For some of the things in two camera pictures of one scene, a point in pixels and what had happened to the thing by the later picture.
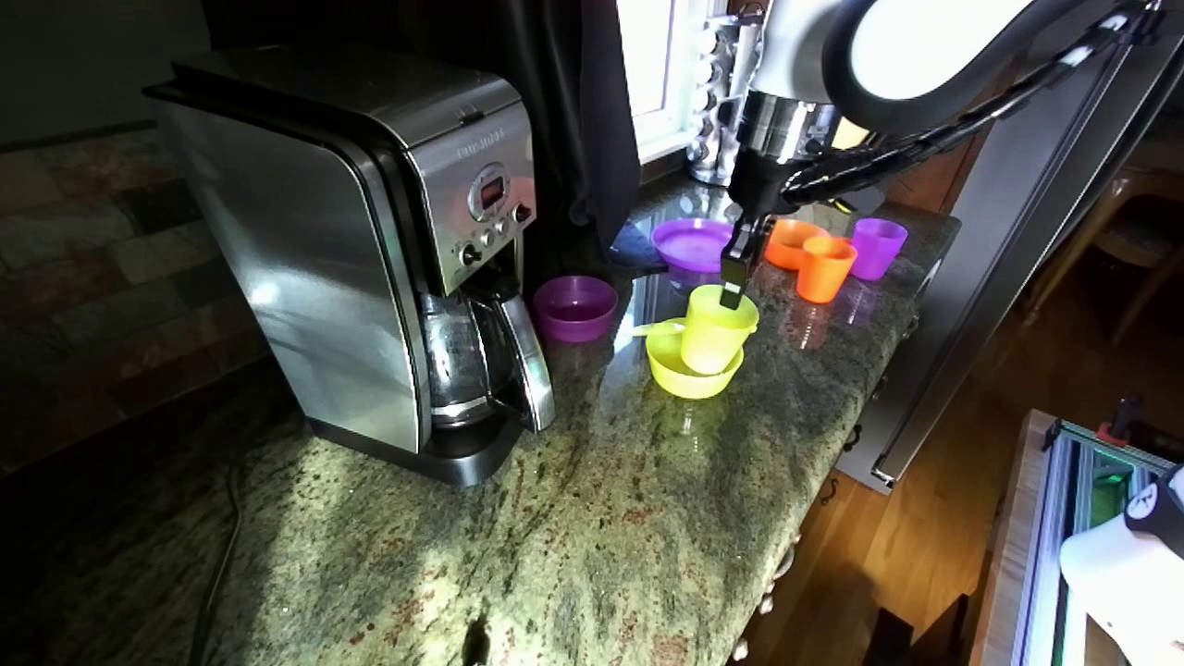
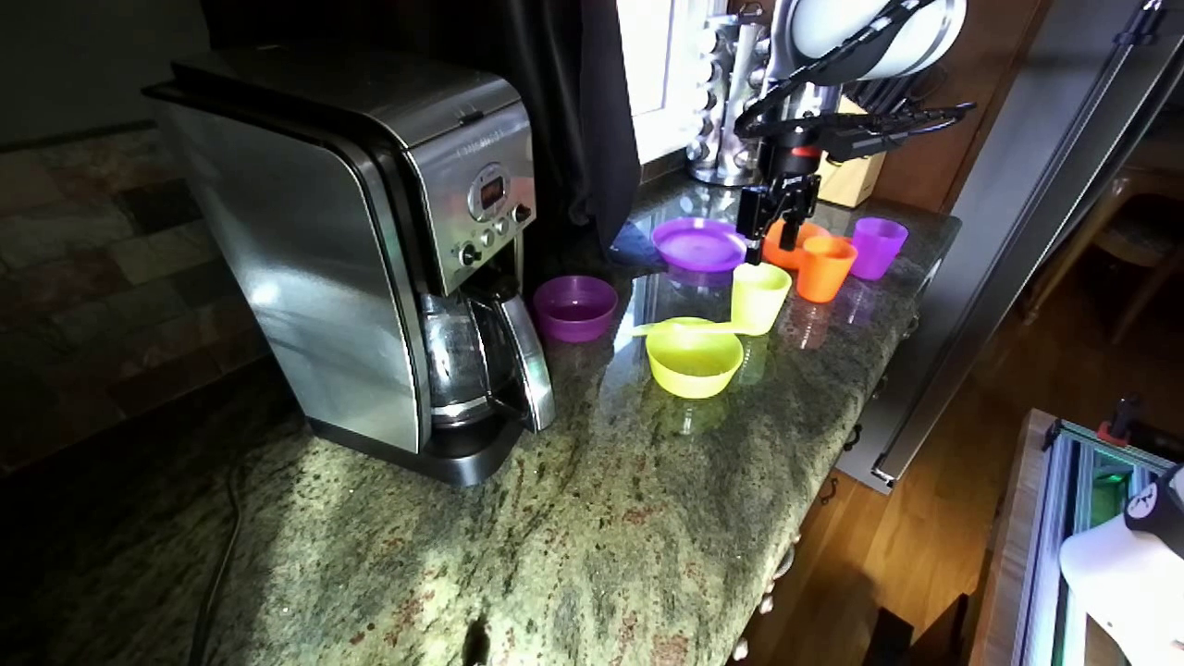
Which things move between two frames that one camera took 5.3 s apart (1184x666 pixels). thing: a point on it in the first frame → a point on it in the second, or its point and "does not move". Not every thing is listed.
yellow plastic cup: (713, 330) → (756, 293)
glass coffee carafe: (481, 364) does not move
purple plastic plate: (693, 246) does not move
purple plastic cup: (878, 246) does not move
